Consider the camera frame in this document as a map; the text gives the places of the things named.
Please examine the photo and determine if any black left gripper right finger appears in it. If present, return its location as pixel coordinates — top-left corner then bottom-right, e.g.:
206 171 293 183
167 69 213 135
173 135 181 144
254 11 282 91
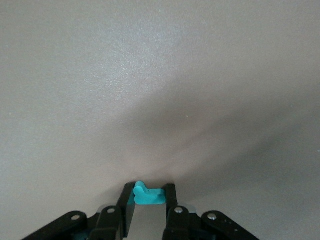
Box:
162 184 261 240

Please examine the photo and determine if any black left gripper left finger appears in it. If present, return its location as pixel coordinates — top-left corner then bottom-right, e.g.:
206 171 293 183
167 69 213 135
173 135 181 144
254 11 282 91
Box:
22 182 137 240

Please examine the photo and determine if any teal letter r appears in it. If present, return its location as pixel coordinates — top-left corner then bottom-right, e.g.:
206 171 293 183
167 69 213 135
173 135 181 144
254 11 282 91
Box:
133 180 167 206

